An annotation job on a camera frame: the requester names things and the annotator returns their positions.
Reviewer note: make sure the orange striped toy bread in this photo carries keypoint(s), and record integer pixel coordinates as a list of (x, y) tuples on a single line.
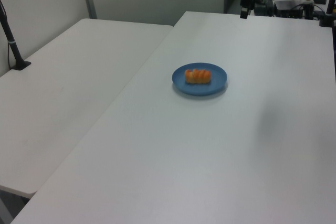
[(197, 76)]

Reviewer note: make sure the black camera pole with clamp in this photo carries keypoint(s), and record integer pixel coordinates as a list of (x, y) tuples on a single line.
[(13, 48)]

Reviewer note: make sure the black electronics box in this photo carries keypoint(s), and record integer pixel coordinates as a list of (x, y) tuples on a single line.
[(288, 9)]

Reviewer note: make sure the black pole with table clamp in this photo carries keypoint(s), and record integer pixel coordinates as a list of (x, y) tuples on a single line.
[(329, 6)]

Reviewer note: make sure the round blue plate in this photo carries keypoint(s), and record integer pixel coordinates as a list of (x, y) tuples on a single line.
[(210, 89)]

